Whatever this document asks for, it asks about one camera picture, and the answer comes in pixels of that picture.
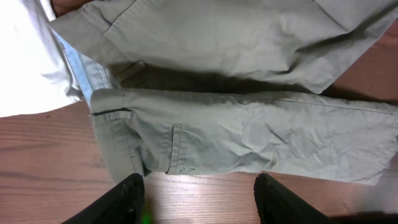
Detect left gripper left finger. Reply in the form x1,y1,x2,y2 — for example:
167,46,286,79
63,173,145,224

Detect folded white t-shirt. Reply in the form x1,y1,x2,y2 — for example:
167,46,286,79
1,0,83,117

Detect grey-green shorts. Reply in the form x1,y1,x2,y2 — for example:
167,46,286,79
50,0,397,185

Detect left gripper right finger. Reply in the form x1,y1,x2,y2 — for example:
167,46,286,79
254,173,334,224

